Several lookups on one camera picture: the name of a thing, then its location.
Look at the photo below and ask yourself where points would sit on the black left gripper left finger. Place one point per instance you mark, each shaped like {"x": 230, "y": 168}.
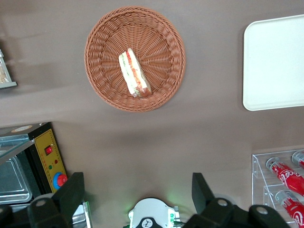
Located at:
{"x": 69, "y": 190}

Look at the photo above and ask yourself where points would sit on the round brown wicker basket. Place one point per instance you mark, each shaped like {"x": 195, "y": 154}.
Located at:
{"x": 107, "y": 35}

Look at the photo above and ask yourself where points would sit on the red cola bottle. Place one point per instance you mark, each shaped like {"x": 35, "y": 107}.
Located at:
{"x": 287, "y": 177}
{"x": 294, "y": 209}
{"x": 299, "y": 159}

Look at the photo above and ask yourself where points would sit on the clear acrylic bottle rack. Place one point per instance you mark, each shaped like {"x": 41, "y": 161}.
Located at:
{"x": 259, "y": 166}

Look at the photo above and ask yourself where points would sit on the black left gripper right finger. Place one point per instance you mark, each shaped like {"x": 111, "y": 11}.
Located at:
{"x": 202, "y": 192}

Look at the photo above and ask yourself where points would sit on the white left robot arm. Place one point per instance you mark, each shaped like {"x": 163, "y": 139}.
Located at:
{"x": 147, "y": 209}

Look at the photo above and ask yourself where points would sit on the black sealing machine yellow panel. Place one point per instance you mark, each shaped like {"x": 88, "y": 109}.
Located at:
{"x": 47, "y": 161}

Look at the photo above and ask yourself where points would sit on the clear bag of snacks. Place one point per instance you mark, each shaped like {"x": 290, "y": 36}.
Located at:
{"x": 2, "y": 72}

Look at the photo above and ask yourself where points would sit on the triangle sandwich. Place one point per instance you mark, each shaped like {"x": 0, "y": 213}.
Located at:
{"x": 133, "y": 71}

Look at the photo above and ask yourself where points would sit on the cream rectangular serving tray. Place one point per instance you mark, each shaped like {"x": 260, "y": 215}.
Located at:
{"x": 273, "y": 64}

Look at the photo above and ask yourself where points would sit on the grey snack tray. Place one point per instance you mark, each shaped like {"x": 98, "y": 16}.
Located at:
{"x": 10, "y": 77}

